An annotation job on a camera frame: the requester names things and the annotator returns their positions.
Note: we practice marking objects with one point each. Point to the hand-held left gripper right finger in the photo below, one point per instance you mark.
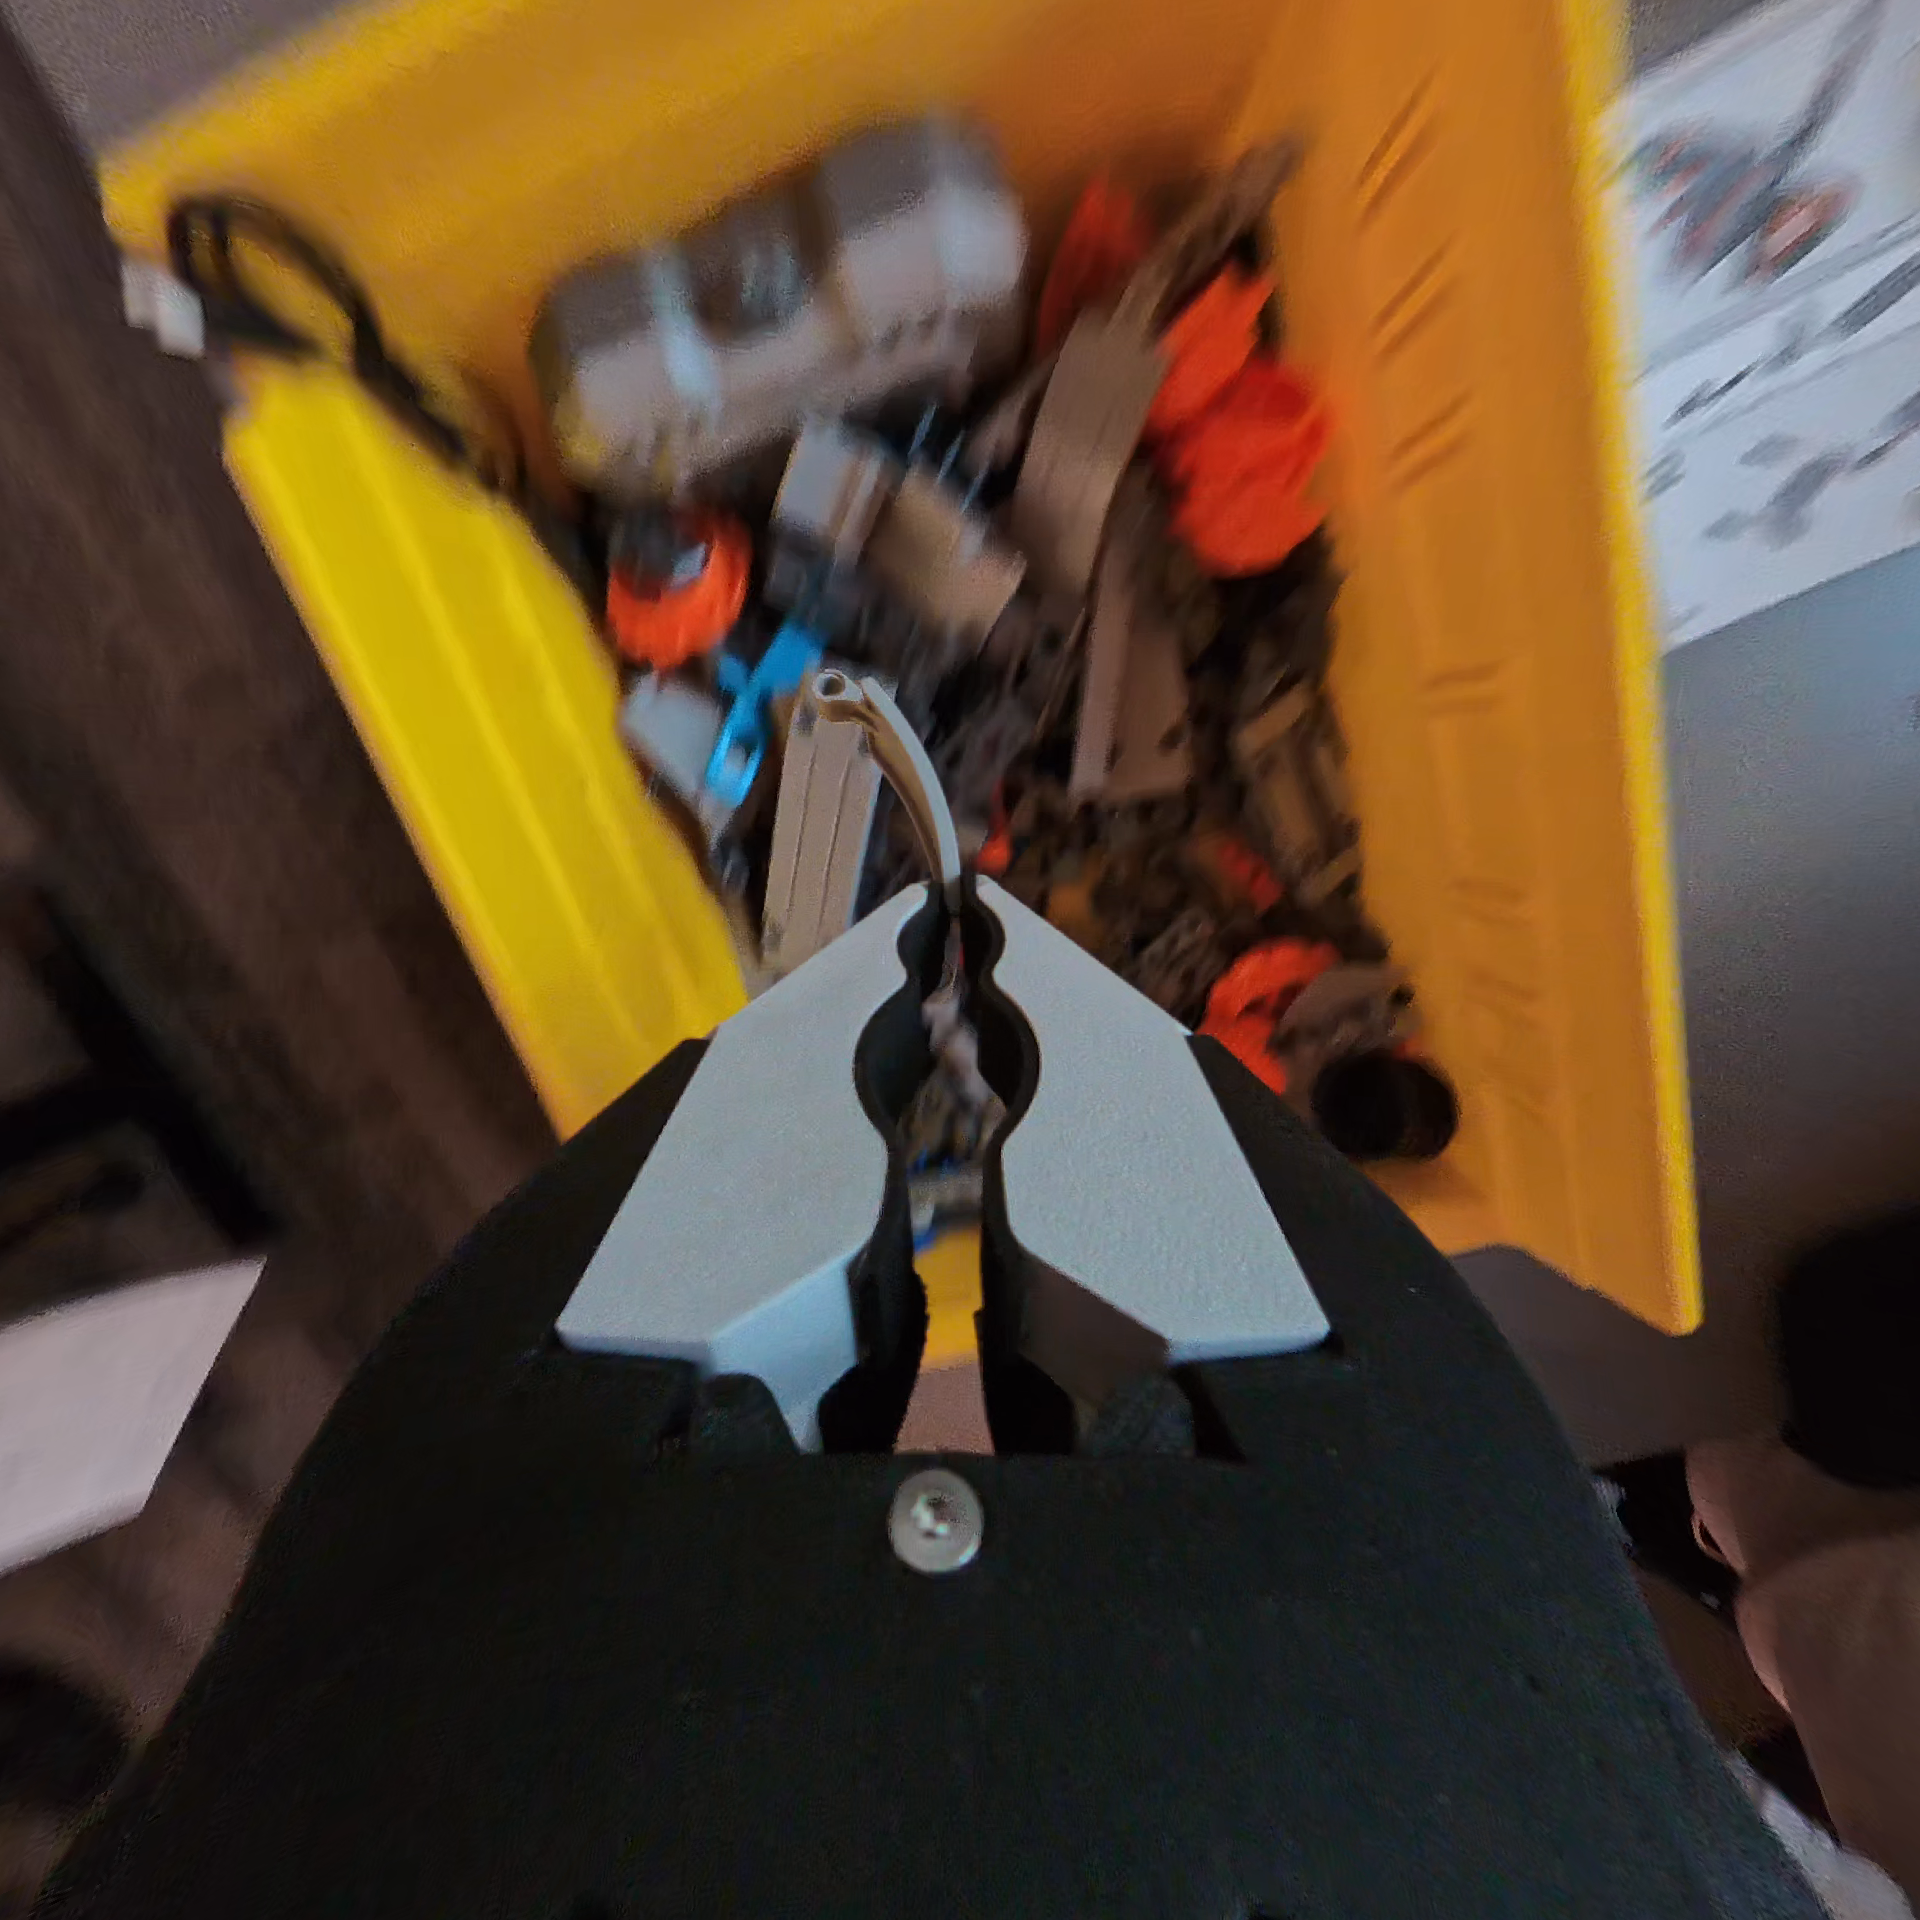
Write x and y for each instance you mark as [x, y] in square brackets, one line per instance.
[1155, 1202]

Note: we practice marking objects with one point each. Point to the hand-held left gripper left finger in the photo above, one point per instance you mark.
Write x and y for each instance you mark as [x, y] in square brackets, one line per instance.
[720, 1202]

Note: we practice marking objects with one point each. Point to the light grey three-hole panel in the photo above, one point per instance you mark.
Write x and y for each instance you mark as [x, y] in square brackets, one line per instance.
[817, 824]

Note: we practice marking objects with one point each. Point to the yellow plastic bin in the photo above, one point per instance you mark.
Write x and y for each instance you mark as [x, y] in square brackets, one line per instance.
[1469, 599]

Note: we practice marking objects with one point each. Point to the grey desk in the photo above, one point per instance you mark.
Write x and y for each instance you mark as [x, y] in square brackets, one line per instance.
[1800, 901]

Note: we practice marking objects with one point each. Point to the person's right hand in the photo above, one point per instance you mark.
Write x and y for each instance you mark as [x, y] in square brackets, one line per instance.
[1843, 1649]

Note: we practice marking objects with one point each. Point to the flat orange wheel hub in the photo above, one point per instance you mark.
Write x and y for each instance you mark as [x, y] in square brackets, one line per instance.
[1253, 999]

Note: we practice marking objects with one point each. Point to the black toy wheel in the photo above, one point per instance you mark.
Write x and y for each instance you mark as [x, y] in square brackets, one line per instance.
[1387, 1110]

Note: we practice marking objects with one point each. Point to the pile of small building pieces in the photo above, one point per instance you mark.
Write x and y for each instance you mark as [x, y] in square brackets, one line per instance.
[1201, 841]

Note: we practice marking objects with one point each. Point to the blue building piece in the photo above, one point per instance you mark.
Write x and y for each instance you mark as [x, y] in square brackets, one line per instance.
[750, 697]

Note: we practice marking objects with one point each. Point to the person's pale clothing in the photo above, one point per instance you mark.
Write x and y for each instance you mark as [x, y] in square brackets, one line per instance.
[1800, 1869]

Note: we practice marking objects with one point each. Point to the small orange wheel hub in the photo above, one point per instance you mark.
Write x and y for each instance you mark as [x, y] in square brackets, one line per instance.
[682, 577]

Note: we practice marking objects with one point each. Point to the white paper sheet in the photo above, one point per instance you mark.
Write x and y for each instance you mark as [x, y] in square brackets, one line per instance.
[105, 1410]

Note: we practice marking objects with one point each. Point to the long grey tapered panel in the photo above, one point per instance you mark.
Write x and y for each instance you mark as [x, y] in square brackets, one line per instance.
[1081, 449]

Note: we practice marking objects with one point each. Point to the large orange wheel hub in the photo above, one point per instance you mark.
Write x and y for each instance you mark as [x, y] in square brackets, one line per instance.
[1244, 449]

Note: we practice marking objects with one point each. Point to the printed instruction sheet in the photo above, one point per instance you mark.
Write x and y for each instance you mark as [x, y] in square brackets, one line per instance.
[1800, 406]

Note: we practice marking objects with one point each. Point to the large grey studded block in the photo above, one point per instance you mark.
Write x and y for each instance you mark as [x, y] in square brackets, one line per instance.
[900, 224]

